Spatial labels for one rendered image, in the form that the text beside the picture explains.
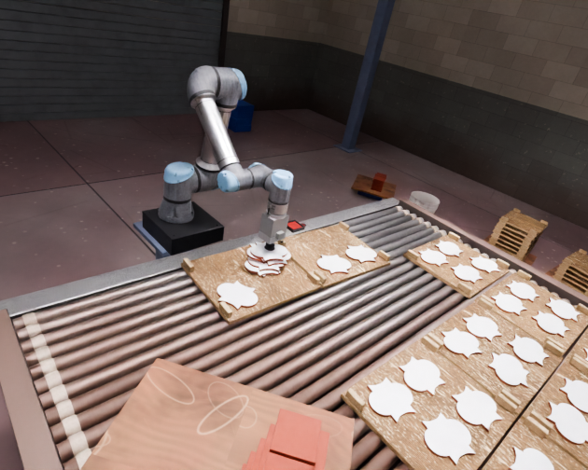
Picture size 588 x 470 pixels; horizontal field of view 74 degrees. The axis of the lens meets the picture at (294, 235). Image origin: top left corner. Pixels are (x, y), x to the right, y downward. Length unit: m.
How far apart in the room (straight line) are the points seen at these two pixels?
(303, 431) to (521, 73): 6.12
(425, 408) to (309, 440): 0.67
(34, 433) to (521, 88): 6.27
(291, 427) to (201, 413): 0.36
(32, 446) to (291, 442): 0.63
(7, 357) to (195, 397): 0.51
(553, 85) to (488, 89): 0.81
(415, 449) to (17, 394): 0.98
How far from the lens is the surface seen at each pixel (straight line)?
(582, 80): 6.31
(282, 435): 0.64
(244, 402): 0.99
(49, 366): 1.26
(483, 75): 6.65
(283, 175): 1.37
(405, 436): 1.19
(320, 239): 1.82
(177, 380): 1.02
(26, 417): 1.13
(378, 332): 1.44
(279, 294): 1.44
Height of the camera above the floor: 1.85
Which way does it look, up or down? 30 degrees down
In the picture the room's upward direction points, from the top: 12 degrees clockwise
